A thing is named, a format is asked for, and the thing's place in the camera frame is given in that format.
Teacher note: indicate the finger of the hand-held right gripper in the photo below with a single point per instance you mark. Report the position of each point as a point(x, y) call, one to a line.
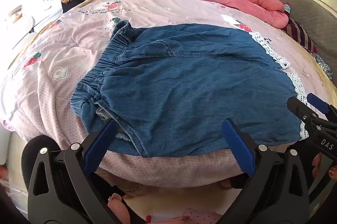
point(317, 103)
point(297, 107)

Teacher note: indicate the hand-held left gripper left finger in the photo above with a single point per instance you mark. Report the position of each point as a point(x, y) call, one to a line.
point(98, 140)

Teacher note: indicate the blue denim lace-trimmed shorts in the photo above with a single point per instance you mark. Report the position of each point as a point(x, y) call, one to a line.
point(184, 82)

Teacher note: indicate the grey quilted headboard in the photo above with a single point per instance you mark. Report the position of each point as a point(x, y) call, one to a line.
point(310, 11)

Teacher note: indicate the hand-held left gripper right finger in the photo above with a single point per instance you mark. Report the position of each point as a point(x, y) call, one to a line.
point(237, 145)

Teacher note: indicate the dark striped cloth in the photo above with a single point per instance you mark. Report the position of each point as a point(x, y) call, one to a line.
point(300, 34)

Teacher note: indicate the pink dotted cloth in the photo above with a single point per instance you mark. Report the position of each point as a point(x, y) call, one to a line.
point(202, 217)

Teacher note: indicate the floral patterned cloth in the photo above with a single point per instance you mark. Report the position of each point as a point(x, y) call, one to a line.
point(323, 66)

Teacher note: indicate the pink strawberry print quilt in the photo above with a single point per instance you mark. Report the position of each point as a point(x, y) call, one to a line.
point(65, 61)

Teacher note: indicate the person's right hand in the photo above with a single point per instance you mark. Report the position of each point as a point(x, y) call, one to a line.
point(316, 162)

